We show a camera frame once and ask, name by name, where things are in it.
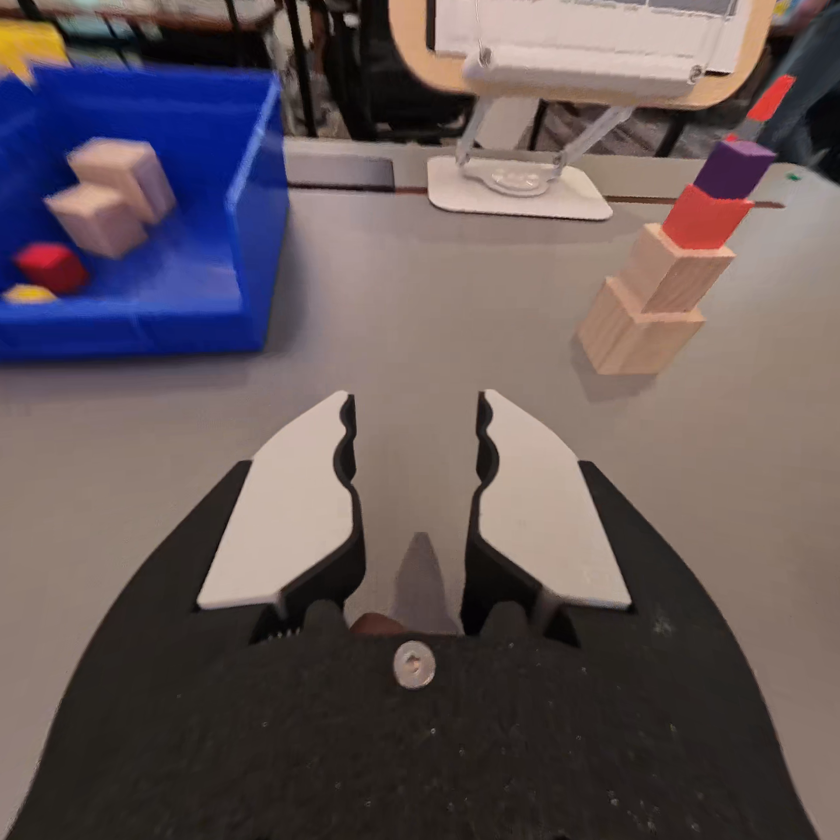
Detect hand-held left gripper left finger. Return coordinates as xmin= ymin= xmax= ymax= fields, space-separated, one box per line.
xmin=197 ymin=390 xmax=366 ymax=618

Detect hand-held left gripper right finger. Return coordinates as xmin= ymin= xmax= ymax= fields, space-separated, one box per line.
xmin=462 ymin=390 xmax=632 ymax=618

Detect large wooden cube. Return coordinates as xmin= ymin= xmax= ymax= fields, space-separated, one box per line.
xmin=578 ymin=276 xmax=706 ymax=378
xmin=69 ymin=138 xmax=177 ymax=224

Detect medium wooden cube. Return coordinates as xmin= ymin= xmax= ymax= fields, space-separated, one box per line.
xmin=44 ymin=184 xmax=148 ymax=259
xmin=620 ymin=224 xmax=736 ymax=313

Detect blue plastic bin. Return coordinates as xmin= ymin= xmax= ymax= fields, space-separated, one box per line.
xmin=0 ymin=63 xmax=290 ymax=363

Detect red wooden cube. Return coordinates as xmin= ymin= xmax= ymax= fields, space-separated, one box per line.
xmin=16 ymin=243 xmax=90 ymax=296
xmin=661 ymin=184 xmax=756 ymax=250

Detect purple wooden cube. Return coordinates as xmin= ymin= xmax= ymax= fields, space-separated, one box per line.
xmin=693 ymin=138 xmax=778 ymax=200

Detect white folding stand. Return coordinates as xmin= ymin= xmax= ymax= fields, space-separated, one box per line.
xmin=427 ymin=46 xmax=707 ymax=221

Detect black office chair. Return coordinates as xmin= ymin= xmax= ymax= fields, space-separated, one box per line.
xmin=309 ymin=0 xmax=454 ymax=143

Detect orange striped traffic cone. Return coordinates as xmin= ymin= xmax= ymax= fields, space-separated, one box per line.
xmin=746 ymin=75 xmax=799 ymax=127

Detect white instruction sheet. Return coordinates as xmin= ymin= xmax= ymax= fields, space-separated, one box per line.
xmin=431 ymin=0 xmax=752 ymax=77

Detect yellow plastic bin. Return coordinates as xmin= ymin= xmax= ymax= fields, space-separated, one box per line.
xmin=0 ymin=20 xmax=72 ymax=88

